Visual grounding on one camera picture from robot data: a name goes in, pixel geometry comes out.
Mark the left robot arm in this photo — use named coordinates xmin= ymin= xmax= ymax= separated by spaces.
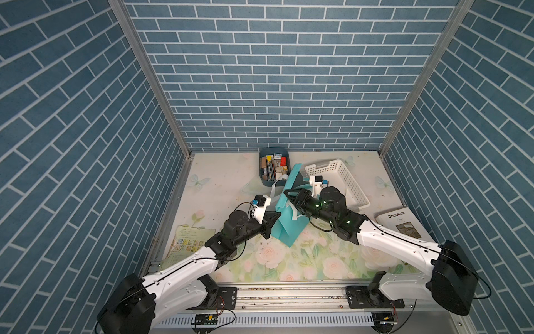
xmin=97 ymin=210 xmax=281 ymax=333

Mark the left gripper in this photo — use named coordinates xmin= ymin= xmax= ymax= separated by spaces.
xmin=231 ymin=212 xmax=281 ymax=249

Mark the green children's booklet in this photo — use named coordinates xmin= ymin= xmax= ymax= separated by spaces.
xmin=161 ymin=225 xmax=216 ymax=270

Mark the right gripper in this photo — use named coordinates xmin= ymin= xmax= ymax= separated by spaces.
xmin=284 ymin=188 xmax=336 ymax=228

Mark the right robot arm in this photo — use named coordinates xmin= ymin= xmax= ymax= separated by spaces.
xmin=284 ymin=186 xmax=479 ymax=316

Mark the floral table mat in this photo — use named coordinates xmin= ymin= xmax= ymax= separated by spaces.
xmin=211 ymin=225 xmax=417 ymax=283

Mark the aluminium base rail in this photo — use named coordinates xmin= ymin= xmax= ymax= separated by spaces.
xmin=141 ymin=283 xmax=464 ymax=315

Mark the white perforated plastic basket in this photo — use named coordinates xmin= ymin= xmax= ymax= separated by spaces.
xmin=305 ymin=159 xmax=370 ymax=211

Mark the teal insulated delivery bag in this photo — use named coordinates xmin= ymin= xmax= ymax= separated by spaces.
xmin=271 ymin=164 xmax=311 ymax=247

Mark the dark teal storage bin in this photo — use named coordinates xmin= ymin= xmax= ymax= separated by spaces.
xmin=259 ymin=147 xmax=291 ymax=186

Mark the white furniture book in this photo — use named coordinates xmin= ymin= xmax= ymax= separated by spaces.
xmin=375 ymin=207 xmax=434 ymax=242

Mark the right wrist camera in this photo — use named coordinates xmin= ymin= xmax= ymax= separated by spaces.
xmin=310 ymin=175 xmax=329 ymax=198

